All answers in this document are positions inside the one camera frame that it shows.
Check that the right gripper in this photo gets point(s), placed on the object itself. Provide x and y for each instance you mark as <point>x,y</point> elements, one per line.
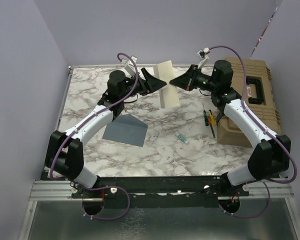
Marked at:
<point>186,81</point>

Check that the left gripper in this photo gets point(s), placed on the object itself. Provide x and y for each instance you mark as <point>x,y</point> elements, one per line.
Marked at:
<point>153,83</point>

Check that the tan letter paper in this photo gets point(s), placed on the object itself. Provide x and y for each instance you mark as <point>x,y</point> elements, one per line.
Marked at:
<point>168,95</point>

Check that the grey-blue envelope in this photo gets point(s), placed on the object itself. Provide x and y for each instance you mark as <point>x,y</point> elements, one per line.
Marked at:
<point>126,129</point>

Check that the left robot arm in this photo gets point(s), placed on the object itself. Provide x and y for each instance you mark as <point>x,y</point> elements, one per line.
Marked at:
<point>65,154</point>

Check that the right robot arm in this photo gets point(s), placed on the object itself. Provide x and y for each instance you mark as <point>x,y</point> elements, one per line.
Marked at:
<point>270,154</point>

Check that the green white glue stick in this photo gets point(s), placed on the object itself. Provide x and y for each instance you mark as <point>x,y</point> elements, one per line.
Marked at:
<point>181,138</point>

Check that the tan plastic tool case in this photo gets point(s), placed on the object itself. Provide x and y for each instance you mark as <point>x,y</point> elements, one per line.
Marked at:
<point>259,98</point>

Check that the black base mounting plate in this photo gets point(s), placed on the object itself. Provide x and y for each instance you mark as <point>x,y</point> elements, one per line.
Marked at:
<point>125,199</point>

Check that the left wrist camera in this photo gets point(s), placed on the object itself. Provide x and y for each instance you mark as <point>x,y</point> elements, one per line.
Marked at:
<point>129,67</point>

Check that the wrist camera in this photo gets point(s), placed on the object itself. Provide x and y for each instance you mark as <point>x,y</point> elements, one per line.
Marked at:
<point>203,55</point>
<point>129,67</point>

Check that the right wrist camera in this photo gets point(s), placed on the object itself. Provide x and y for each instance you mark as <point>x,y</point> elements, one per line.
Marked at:
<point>203,55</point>

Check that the green handled screwdriver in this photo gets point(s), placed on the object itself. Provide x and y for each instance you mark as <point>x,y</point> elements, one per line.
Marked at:
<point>206,120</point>

